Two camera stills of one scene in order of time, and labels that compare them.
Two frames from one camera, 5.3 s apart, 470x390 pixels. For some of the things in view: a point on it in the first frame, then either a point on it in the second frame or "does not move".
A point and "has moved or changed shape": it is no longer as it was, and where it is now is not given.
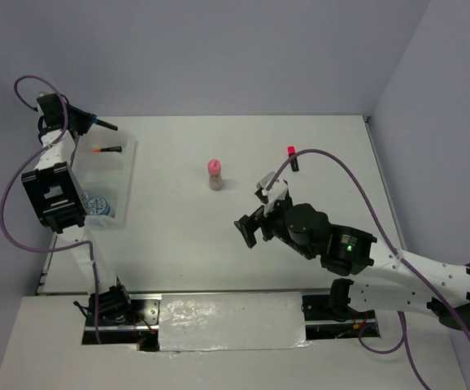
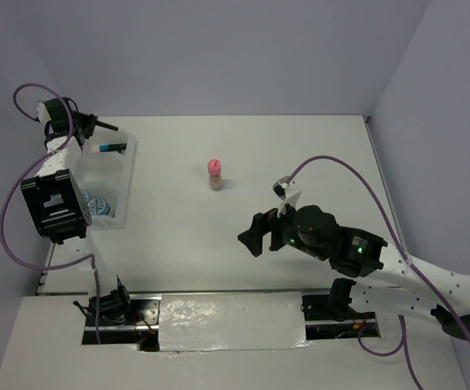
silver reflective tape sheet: x=233 y=321 does not move
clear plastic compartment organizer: x=104 y=168 does not move
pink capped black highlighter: x=293 y=162 to x=106 y=125
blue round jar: x=84 y=199 does not move
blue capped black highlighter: x=97 y=121 has moved or changed shape
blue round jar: x=99 y=206 does not move
